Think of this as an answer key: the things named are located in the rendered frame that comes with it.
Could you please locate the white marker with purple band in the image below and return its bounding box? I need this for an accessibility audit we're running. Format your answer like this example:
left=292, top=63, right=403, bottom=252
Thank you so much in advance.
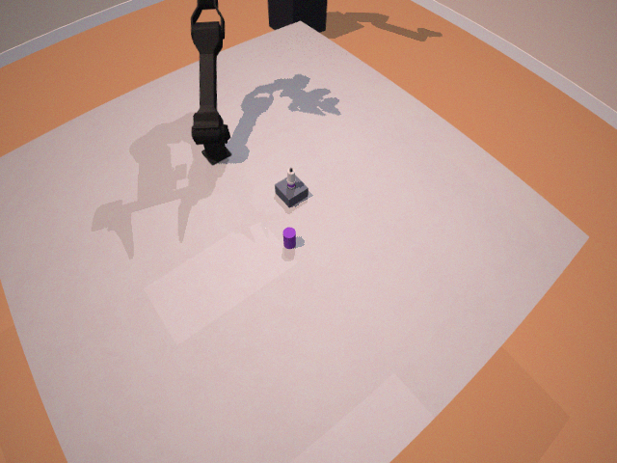
left=287, top=168, right=296, bottom=189

